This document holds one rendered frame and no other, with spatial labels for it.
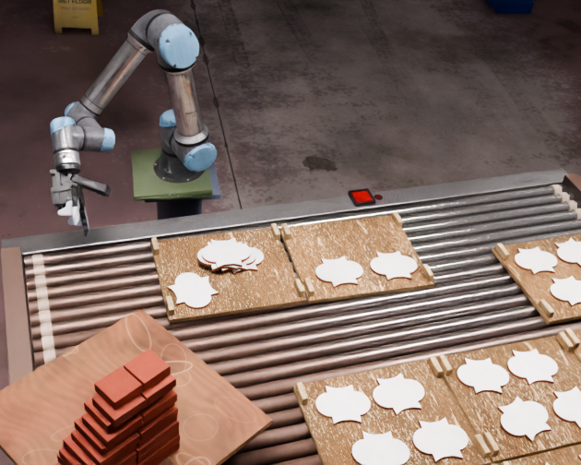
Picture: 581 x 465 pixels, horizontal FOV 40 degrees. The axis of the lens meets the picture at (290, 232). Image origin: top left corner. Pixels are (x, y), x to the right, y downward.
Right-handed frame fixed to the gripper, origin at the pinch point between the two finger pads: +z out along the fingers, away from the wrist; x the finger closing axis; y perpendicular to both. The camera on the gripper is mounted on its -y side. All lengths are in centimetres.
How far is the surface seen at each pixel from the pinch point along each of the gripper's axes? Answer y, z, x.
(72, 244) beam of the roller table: 6.9, -0.2, -16.1
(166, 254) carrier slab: -22.0, 8.3, -13.0
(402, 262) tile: -95, 23, -16
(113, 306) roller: -5.9, 23.7, -0.3
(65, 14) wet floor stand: 44, -222, -277
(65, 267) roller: 8.3, 7.9, -9.4
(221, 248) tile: -39.2, 10.1, -10.1
